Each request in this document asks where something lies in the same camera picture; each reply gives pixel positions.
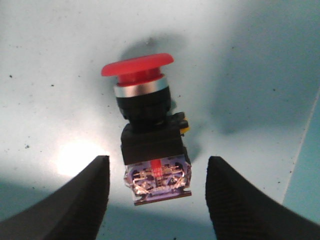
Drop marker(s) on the red button front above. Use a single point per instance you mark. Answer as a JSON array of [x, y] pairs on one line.
[[157, 166]]

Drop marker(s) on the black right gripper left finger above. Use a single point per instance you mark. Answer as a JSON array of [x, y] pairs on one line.
[[73, 212]]

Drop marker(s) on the blue plastic box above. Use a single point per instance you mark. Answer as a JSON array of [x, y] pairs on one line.
[[246, 73]]

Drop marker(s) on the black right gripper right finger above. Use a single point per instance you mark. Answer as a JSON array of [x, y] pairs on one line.
[[240, 211]]

